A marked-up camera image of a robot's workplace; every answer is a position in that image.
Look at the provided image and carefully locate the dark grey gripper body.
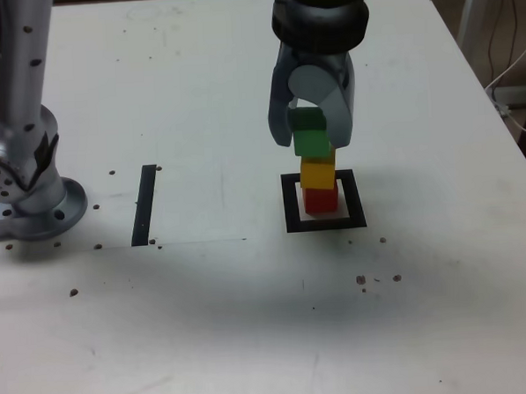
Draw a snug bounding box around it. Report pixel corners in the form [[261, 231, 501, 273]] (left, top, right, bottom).
[[280, 41, 354, 81]]

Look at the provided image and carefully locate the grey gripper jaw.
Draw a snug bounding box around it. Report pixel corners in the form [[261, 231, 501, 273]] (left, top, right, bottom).
[[285, 54, 360, 152]]

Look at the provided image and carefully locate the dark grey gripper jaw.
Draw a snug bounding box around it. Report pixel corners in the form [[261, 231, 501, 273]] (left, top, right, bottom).
[[263, 43, 305, 149]]

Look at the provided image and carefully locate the green cube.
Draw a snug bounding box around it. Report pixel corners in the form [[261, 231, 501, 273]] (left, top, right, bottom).
[[287, 106, 332, 158]]

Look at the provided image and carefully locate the yellow cube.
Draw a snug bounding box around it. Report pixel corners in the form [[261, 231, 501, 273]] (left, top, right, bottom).
[[298, 151, 338, 191]]

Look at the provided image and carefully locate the red cube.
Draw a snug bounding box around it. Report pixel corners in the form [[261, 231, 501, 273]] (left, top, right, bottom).
[[301, 184, 340, 215]]

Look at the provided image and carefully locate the black tape square outline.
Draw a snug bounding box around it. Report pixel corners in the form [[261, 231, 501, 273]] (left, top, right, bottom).
[[279, 167, 368, 234]]

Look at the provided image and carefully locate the black tape strip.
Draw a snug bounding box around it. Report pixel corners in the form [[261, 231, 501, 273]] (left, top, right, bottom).
[[127, 164, 161, 248]]

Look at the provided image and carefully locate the white metal frame leg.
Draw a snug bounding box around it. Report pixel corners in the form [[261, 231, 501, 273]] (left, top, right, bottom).
[[454, 0, 498, 64]]

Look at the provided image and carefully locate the white background cable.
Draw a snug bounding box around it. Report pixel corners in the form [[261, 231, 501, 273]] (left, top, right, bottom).
[[482, 36, 526, 138]]

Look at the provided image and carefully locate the thin black background cable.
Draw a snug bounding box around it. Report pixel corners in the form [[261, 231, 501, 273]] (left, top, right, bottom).
[[484, 0, 525, 85]]

